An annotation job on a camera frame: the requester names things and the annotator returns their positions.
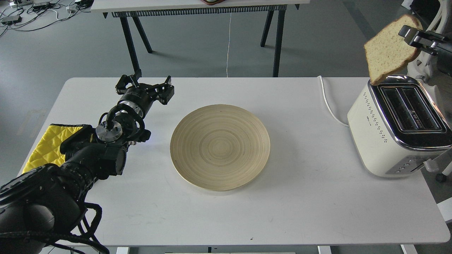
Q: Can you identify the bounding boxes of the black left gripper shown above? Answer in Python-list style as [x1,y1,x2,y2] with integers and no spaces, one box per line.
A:
[115,74,174,114]

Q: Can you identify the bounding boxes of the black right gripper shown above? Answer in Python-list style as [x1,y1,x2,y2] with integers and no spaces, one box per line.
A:
[398,25,452,67]

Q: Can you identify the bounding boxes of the slice of bread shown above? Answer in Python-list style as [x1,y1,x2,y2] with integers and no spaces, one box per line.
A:
[364,14,422,86]

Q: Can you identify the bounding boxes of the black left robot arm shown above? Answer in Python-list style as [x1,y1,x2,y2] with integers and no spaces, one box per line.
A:
[1,69,174,254]

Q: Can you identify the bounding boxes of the cream two-slot toaster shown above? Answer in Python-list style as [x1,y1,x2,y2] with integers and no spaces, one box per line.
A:
[347,75,451,177]

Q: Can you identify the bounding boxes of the background table with black legs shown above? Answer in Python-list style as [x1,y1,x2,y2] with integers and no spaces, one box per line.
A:
[90,0,309,78]

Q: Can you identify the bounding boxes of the round wooden plate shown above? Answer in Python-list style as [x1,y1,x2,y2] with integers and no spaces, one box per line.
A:
[170,104,271,192]

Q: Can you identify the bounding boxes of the brown object on background table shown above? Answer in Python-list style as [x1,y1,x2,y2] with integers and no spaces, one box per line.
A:
[201,0,225,5]

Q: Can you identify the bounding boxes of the yellow quilted cloth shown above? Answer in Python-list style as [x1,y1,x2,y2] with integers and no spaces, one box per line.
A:
[21,124,92,175]

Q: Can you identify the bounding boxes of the white toaster power cord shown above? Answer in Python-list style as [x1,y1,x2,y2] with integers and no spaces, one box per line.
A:
[317,75,350,128]

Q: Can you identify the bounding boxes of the white hanging cable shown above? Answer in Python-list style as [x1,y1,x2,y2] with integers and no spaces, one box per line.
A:
[226,13,232,78]

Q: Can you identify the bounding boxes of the cables and power strips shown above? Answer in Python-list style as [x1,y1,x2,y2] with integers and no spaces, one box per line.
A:
[0,0,94,37]

